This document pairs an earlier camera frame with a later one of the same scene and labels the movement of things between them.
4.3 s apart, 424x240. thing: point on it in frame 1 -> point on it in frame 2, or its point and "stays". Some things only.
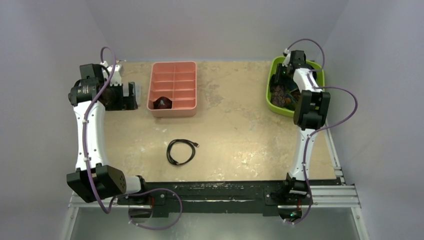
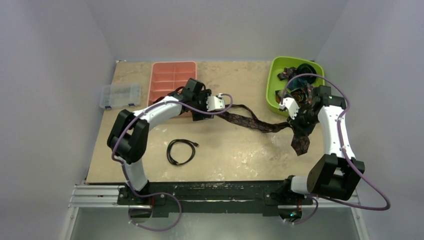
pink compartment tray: [176, 81] stays
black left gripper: [124, 103] -> [197, 115]
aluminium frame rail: [336, 214] stays
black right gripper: [280, 84] -> [301, 120]
